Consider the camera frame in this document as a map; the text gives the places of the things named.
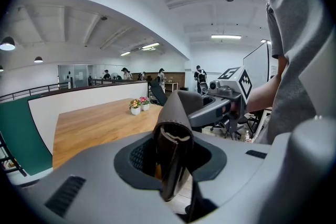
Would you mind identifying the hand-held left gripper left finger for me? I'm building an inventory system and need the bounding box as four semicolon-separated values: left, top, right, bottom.
12;131;188;224

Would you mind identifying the black metal railing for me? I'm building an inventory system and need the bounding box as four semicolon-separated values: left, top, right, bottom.
0;81;73;103

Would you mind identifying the frosted glass door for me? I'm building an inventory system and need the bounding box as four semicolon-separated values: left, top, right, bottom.
58;63;89;89

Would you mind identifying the person's right forearm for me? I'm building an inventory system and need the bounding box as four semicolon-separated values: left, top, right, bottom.
245;55;289;114

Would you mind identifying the white partition board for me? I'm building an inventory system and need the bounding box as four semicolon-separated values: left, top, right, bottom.
27;81;149;156

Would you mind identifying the flower bouquet in white holder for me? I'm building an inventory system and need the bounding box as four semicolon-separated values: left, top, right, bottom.
128;99;143;116

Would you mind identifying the pink flower pot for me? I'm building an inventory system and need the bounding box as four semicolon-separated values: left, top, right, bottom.
139;96;151;112

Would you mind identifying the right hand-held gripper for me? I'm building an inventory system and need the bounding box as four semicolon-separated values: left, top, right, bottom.
187;66;253;136

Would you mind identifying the person in grey shirt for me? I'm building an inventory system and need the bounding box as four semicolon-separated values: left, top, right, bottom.
265;0;332;145

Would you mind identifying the black office chair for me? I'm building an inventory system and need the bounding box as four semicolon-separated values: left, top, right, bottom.
149;79;169;107
209;112;261;140

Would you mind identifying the wooden table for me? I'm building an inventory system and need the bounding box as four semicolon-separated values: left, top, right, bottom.
52;98;165;170

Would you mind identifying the person's right hand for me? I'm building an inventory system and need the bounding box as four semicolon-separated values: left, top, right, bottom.
223;102;241;118

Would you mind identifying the green panel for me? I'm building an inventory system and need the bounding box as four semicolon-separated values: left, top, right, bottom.
0;95;54;177

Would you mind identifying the brown object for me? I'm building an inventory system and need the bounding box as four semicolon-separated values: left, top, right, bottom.
152;90;220;222

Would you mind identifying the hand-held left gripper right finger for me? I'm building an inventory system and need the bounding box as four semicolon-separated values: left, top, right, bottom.
194;115;330;224

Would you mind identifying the small wooden desk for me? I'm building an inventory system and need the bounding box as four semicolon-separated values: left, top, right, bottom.
164;81;180;93

